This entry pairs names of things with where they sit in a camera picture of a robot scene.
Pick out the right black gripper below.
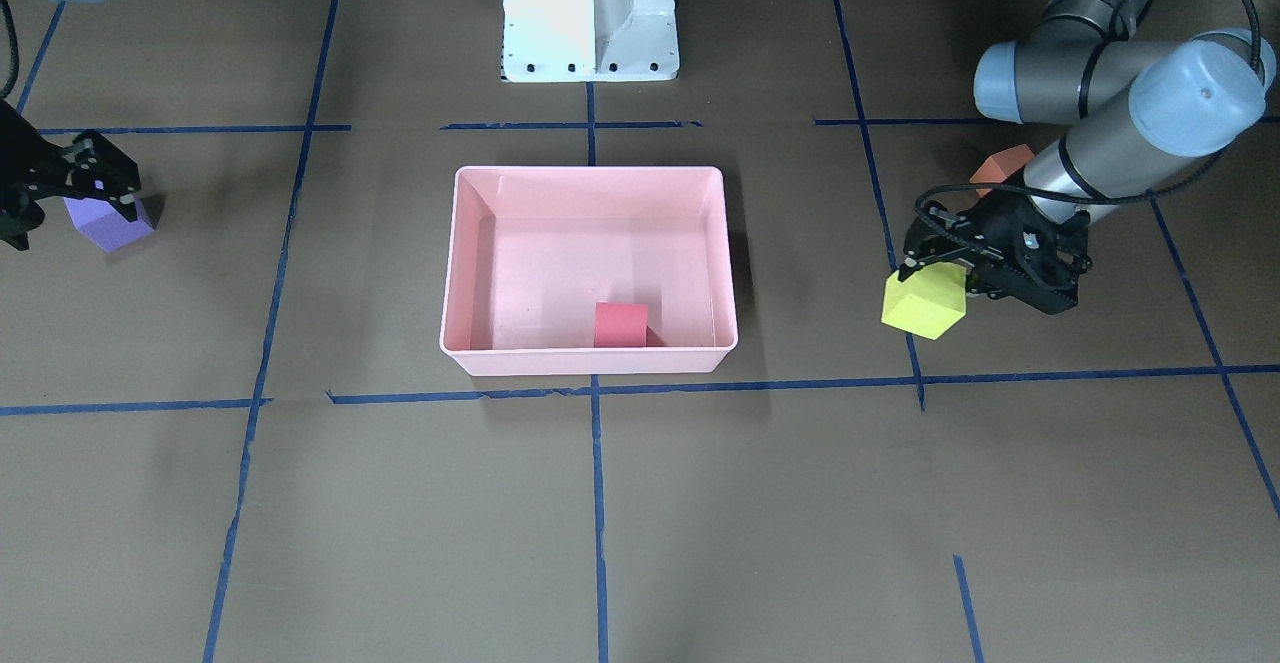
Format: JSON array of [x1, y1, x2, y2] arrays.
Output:
[[1, 101, 142, 250]]

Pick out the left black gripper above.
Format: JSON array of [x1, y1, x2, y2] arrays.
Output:
[[896, 192, 1092, 315]]

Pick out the purple foam block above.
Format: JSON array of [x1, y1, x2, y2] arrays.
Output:
[[63, 198, 155, 253]]

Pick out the yellow foam block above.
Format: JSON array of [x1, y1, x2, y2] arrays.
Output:
[[881, 262, 969, 340]]

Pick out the orange foam block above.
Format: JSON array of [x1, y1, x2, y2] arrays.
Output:
[[969, 145, 1036, 198]]

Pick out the red foam block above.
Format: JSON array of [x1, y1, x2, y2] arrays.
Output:
[[593, 302, 649, 348]]

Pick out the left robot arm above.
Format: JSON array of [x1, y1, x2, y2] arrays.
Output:
[[884, 0, 1277, 315]]

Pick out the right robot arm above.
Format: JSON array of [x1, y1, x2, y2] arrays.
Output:
[[1, 0, 154, 252]]

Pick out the pink plastic bin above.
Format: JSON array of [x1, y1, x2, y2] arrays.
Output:
[[439, 166, 739, 378]]

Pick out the white mounting pillar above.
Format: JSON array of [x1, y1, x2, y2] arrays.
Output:
[[500, 0, 681, 84]]

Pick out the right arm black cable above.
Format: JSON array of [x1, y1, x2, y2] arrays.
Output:
[[0, 0, 20, 99]]

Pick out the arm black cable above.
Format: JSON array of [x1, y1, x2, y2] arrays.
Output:
[[0, 0, 20, 99], [913, 0, 1266, 234]]

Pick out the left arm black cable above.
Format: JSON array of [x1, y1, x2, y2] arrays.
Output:
[[913, 0, 1266, 234]]

